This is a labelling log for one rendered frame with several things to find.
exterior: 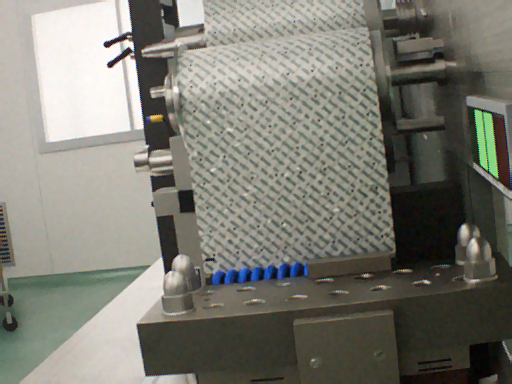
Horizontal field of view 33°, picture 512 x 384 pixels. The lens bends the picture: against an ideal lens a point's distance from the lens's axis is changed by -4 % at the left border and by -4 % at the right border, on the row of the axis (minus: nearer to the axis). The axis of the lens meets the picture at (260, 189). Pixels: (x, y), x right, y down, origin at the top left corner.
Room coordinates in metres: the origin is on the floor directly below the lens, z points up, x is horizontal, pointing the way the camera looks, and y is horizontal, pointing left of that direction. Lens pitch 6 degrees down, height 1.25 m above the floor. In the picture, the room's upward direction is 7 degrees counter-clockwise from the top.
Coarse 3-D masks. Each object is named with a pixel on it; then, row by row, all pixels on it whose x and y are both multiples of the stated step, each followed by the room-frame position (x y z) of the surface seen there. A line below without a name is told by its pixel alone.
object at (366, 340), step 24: (360, 312) 0.88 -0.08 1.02; (384, 312) 0.86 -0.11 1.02; (312, 336) 0.87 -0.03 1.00; (336, 336) 0.86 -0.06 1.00; (360, 336) 0.86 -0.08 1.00; (384, 336) 0.86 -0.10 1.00; (312, 360) 0.86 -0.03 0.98; (336, 360) 0.86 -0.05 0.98; (360, 360) 0.86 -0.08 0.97; (384, 360) 0.86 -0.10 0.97
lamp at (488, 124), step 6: (486, 114) 0.71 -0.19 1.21; (486, 120) 0.71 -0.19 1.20; (486, 126) 0.72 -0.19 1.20; (492, 126) 0.68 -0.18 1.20; (486, 132) 0.72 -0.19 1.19; (492, 132) 0.69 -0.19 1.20; (486, 138) 0.73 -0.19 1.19; (492, 138) 0.69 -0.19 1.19; (486, 144) 0.73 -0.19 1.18; (492, 144) 0.69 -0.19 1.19; (492, 150) 0.70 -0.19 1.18; (492, 156) 0.70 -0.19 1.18; (492, 162) 0.71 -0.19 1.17; (492, 168) 0.71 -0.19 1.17
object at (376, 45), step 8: (376, 32) 1.11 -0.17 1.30; (376, 40) 1.09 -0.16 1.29; (376, 48) 1.09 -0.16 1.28; (376, 56) 1.08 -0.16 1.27; (376, 64) 1.08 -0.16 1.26; (384, 64) 1.08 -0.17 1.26; (376, 72) 1.08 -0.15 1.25; (384, 72) 1.08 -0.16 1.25; (376, 80) 1.08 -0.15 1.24; (384, 80) 1.08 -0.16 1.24; (384, 88) 1.08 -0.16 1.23; (384, 96) 1.08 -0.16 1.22; (384, 104) 1.09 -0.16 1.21; (176, 112) 1.11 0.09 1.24; (384, 112) 1.10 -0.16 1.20; (384, 120) 1.12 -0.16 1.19
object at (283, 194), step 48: (192, 144) 1.10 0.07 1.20; (240, 144) 1.09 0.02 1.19; (288, 144) 1.09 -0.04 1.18; (336, 144) 1.08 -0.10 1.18; (240, 192) 1.09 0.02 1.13; (288, 192) 1.09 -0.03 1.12; (336, 192) 1.08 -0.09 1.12; (384, 192) 1.07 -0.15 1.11; (240, 240) 1.09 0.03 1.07; (288, 240) 1.09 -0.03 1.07; (336, 240) 1.08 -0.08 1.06; (384, 240) 1.07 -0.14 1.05
